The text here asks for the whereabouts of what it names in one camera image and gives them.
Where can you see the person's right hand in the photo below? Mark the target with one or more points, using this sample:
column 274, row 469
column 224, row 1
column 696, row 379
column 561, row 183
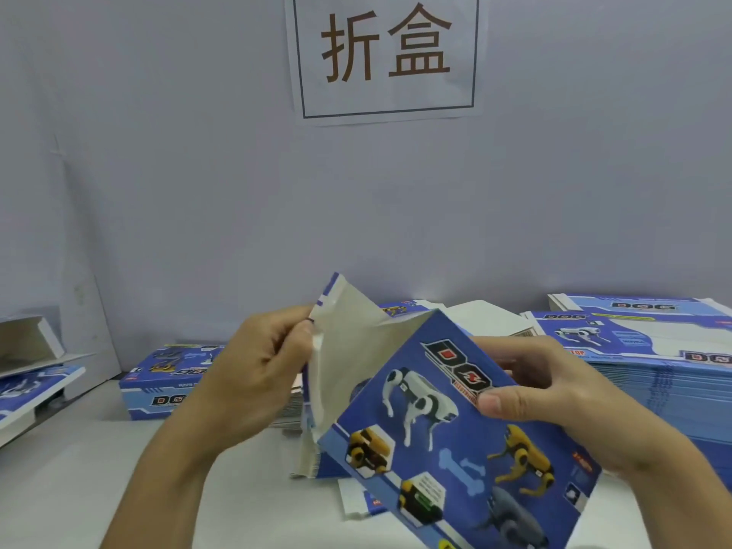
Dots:
column 572, row 400

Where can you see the person's left hand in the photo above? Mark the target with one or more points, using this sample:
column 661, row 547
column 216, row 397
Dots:
column 240, row 383

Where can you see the person's right thumb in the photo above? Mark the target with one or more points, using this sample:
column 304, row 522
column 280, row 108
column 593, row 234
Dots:
column 509, row 404

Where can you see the person's left thumb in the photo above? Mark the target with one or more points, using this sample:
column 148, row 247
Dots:
column 297, row 345

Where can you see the blue toy carton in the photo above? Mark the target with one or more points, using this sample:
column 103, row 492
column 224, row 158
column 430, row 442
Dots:
column 423, row 405

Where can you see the person's right forearm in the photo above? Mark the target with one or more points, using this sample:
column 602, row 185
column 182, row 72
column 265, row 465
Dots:
column 669, row 485

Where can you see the person's left forearm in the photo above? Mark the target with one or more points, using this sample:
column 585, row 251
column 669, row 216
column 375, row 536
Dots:
column 166, row 491

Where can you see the stack of flat blue cartons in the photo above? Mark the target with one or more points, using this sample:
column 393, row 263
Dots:
column 486, row 317
column 663, row 383
column 646, row 304

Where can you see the folded blue toy box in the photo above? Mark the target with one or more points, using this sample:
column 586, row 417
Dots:
column 166, row 385

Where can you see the open white cardboard box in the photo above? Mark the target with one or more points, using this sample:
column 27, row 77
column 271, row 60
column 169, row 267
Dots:
column 28, row 343

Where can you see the open blue toy box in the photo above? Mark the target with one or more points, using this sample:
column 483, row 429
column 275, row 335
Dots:
column 31, row 394

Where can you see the white paper wall sign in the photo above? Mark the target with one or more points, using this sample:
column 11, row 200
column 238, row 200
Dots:
column 386, row 54

